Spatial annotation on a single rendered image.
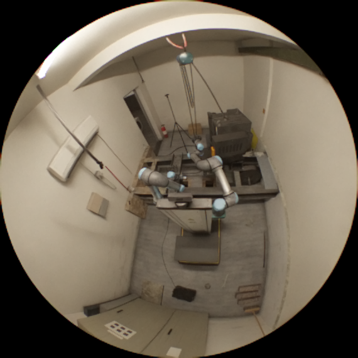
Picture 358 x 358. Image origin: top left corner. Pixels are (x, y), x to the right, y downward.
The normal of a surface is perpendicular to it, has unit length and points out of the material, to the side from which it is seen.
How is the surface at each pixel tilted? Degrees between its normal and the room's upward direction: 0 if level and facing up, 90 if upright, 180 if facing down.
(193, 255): 0
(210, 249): 0
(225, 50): 90
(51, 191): 90
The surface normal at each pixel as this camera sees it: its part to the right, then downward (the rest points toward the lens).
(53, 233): 0.96, -0.03
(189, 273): -0.24, -0.53
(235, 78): -0.12, 0.85
